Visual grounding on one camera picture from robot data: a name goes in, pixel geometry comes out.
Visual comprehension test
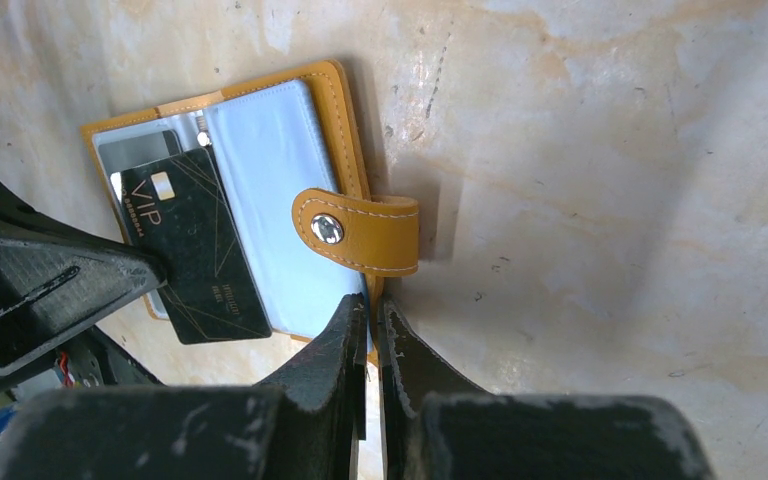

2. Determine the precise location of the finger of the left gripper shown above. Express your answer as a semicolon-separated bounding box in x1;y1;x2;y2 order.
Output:
0;181;139;254
0;230;165;378

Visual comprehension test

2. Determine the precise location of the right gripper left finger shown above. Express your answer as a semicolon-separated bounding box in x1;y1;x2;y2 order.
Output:
0;294;368;479

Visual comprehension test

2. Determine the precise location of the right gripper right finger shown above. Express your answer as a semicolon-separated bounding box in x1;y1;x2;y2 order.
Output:
377;298;715;479

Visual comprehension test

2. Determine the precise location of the grey card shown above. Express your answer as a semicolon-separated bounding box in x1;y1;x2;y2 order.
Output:
98;130;183;176

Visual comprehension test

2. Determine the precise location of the black VIP card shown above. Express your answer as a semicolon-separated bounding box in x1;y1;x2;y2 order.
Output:
110;147;272;345

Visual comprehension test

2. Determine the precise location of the orange leather card holder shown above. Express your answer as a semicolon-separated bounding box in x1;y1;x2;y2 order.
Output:
81;60;419;340

